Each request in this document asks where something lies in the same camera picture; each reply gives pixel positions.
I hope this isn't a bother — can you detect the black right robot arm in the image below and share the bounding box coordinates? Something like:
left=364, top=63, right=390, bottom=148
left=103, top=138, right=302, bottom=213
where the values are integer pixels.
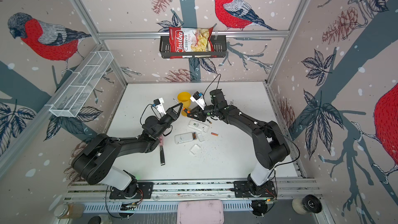
left=186, top=89, right=290, bottom=187

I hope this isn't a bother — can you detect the white air conditioner remote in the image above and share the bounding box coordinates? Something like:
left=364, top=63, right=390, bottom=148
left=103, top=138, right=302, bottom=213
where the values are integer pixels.
left=188, top=120, right=209, bottom=133

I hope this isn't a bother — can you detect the yellow plastic goblet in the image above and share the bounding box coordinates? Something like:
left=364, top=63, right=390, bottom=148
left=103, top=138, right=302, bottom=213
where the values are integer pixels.
left=177, top=92, right=191, bottom=102

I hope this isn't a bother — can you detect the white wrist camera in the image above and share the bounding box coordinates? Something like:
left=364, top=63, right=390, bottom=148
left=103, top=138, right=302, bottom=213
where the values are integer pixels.
left=153, top=97, right=166, bottom=115
left=190, top=91, right=206, bottom=110

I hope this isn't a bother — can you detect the red cassava chips bag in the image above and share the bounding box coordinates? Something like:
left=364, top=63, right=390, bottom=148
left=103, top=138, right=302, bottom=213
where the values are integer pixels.
left=169, top=27, right=214, bottom=53

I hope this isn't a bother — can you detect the pink handled knife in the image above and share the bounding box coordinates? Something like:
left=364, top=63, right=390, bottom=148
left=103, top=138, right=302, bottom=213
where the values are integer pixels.
left=159, top=136, right=165, bottom=166

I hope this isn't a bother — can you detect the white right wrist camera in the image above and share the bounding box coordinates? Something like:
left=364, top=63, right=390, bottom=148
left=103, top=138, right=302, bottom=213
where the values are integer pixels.
left=190, top=91, right=206, bottom=110

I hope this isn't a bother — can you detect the white tape roll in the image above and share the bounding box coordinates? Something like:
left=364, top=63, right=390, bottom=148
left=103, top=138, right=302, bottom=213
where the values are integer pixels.
left=292, top=195, right=322, bottom=215

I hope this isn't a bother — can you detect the white battery cover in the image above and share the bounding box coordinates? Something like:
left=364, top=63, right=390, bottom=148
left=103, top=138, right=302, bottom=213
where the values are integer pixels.
left=190, top=144, right=201, bottom=155

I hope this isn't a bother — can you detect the glass jar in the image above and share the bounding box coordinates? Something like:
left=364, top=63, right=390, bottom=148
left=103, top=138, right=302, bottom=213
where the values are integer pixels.
left=54, top=203, right=85, bottom=219

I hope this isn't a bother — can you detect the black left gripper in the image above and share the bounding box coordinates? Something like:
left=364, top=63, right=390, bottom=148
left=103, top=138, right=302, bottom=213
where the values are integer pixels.
left=155, top=103, right=182, bottom=139

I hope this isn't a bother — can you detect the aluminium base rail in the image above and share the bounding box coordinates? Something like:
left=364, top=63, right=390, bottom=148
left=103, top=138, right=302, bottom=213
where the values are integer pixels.
left=61, top=177, right=322, bottom=202

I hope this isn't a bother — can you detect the small remote battery cover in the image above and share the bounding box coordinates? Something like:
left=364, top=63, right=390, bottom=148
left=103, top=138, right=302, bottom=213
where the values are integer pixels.
left=197, top=133, right=205, bottom=142

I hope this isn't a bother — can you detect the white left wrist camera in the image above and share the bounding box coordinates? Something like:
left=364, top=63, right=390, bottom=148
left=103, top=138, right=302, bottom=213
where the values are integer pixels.
left=153, top=97, right=166, bottom=115

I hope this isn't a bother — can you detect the pink tray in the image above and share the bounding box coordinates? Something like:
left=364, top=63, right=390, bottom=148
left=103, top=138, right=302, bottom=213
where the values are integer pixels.
left=177, top=200, right=224, bottom=224

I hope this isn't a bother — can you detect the orange handled screwdriver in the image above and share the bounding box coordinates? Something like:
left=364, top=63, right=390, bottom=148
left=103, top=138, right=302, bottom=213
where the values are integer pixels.
left=174, top=99, right=191, bottom=117

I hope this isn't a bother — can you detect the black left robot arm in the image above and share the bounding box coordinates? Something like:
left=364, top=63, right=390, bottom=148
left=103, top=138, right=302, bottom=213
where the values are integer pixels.
left=72, top=103, right=183, bottom=194

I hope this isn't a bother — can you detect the black wall basket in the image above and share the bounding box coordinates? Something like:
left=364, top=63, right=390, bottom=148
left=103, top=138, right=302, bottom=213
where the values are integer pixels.
left=159, top=35, right=227, bottom=59

